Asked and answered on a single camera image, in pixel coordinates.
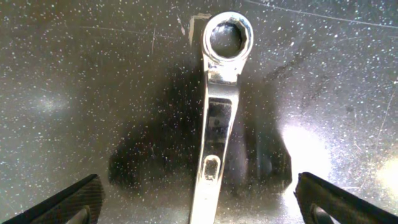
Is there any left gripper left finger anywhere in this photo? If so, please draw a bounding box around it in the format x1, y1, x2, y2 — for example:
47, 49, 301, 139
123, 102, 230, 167
0, 174, 106, 224

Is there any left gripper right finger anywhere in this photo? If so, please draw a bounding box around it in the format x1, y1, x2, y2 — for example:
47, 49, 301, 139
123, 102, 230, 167
294, 172, 398, 224

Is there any silver wrench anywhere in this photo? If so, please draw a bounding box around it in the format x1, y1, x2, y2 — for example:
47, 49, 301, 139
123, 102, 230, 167
188, 11, 254, 224

